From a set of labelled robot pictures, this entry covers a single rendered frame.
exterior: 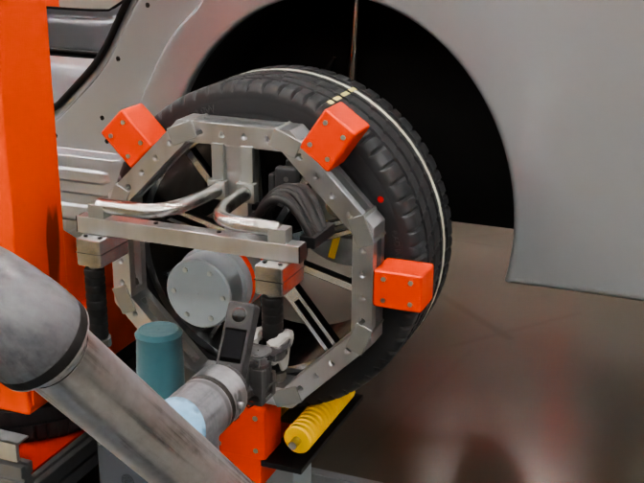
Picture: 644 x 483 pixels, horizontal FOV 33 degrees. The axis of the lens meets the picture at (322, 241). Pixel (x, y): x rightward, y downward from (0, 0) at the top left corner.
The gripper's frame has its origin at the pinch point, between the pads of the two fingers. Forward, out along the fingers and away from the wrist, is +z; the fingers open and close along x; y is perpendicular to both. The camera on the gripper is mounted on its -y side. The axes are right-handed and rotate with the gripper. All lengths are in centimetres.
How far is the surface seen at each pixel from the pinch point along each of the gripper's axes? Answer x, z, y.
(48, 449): -74, 33, 56
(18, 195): -57, 9, -14
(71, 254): -59, 26, 4
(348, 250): -13, 68, 10
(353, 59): -19, 85, -30
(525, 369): 9, 175, 83
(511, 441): 16, 127, 83
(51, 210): -57, 18, -8
